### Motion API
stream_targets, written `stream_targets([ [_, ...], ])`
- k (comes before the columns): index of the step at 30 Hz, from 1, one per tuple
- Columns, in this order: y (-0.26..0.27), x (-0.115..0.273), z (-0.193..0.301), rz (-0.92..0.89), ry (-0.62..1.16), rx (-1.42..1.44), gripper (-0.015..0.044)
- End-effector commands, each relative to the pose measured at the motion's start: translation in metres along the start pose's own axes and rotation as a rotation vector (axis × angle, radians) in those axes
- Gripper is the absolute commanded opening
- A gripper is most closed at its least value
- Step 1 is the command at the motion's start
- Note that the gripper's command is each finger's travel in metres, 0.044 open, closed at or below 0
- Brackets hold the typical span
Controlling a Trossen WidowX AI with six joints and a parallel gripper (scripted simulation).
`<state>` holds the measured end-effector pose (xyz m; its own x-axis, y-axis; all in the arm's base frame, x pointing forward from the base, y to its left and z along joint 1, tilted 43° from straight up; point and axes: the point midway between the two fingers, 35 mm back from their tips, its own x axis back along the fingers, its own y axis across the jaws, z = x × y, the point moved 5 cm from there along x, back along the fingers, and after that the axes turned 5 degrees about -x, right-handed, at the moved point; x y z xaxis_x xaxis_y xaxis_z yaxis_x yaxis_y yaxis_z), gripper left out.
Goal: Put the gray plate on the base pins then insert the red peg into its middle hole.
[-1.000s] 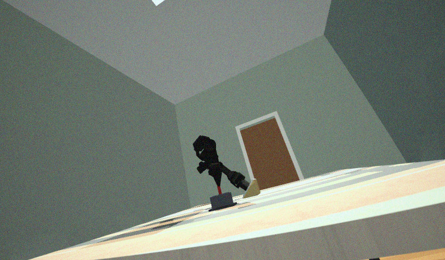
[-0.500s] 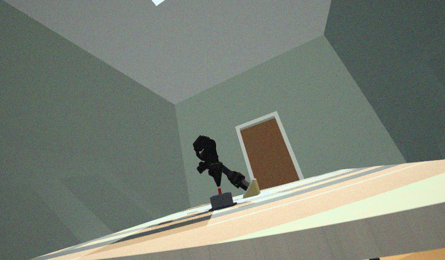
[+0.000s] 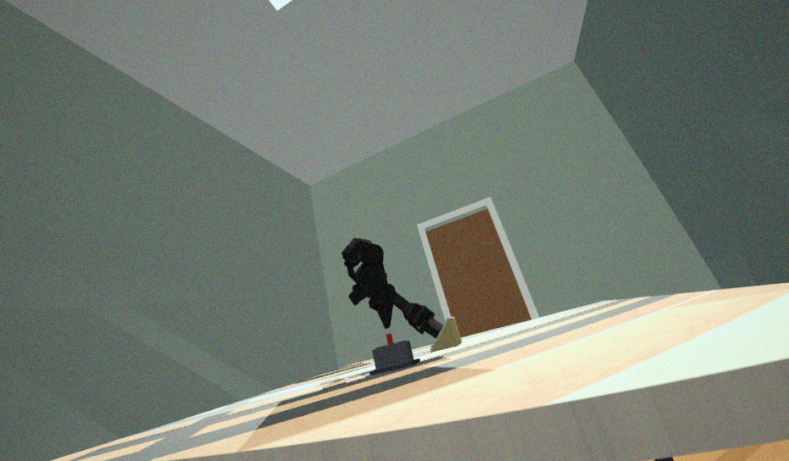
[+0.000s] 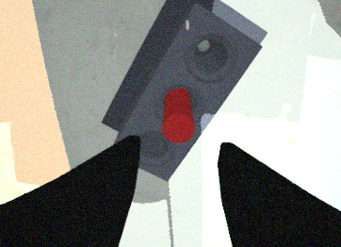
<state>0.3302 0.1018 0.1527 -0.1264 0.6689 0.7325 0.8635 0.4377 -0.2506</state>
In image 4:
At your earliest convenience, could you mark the grey plate with holes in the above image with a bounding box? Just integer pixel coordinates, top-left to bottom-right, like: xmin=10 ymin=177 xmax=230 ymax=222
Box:
xmin=113 ymin=4 xmax=262 ymax=180

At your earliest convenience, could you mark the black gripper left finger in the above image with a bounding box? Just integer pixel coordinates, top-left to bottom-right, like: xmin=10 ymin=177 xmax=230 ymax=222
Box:
xmin=0 ymin=135 xmax=140 ymax=247

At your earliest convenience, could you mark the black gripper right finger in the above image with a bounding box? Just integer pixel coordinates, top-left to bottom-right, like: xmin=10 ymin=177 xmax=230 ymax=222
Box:
xmin=217 ymin=142 xmax=341 ymax=247

